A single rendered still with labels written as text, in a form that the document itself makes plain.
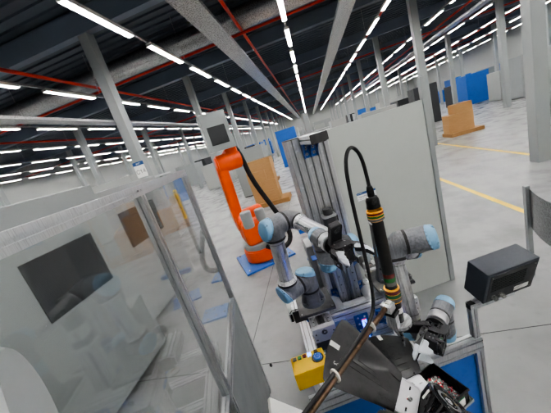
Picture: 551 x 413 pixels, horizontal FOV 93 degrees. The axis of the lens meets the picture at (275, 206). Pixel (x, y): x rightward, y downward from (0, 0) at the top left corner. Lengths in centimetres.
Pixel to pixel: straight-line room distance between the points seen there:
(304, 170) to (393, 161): 140
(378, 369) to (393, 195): 215
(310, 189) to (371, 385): 107
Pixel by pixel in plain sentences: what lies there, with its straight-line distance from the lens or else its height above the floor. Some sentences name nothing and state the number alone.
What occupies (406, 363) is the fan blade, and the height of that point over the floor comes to 119.
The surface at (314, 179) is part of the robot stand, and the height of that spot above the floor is 176.
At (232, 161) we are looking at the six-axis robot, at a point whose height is 193.
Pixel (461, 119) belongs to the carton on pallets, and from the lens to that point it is 1328.
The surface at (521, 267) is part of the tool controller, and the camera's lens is 162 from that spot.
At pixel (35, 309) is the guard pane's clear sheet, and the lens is 65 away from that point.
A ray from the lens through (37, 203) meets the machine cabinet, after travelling 315.
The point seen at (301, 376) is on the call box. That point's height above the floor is 106.
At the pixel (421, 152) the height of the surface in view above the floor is 152.
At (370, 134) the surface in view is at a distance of 272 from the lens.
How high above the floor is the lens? 206
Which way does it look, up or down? 14 degrees down
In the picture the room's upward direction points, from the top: 18 degrees counter-clockwise
